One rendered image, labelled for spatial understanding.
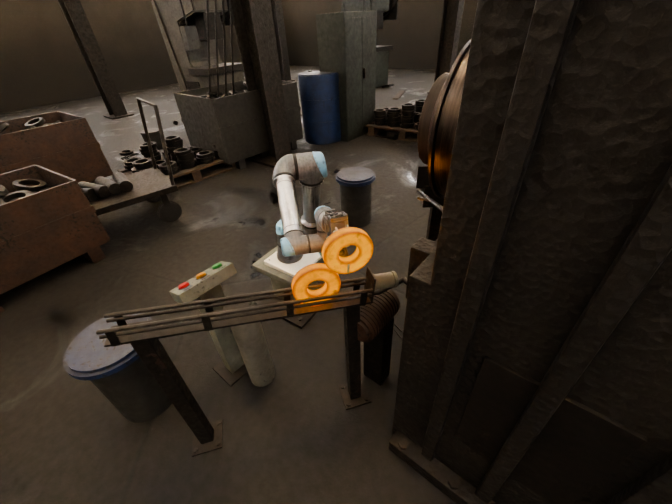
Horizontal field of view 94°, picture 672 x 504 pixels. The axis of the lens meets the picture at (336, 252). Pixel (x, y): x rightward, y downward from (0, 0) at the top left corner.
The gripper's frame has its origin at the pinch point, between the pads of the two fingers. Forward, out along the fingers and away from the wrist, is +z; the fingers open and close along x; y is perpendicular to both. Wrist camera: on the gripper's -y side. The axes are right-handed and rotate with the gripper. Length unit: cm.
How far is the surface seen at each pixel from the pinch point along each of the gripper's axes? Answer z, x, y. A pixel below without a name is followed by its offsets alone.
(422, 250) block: 1.7, 23.9, -6.1
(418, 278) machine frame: 21.9, 11.8, -4.0
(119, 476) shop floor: -19, -98, -83
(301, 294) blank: -2.9, -15.9, -14.2
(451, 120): 9.4, 28.7, 31.3
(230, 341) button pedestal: -47, -50, -53
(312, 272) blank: -0.8, -11.6, -6.6
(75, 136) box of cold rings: -318, -199, 59
